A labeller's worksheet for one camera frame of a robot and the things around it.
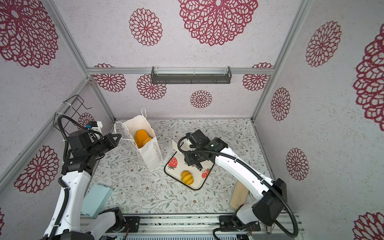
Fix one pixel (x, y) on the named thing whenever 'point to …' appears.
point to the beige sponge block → (239, 196)
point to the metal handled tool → (268, 229)
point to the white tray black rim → (177, 167)
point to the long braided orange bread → (141, 135)
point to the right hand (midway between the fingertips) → (188, 156)
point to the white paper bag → (150, 153)
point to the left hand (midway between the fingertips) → (121, 138)
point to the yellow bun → (187, 177)
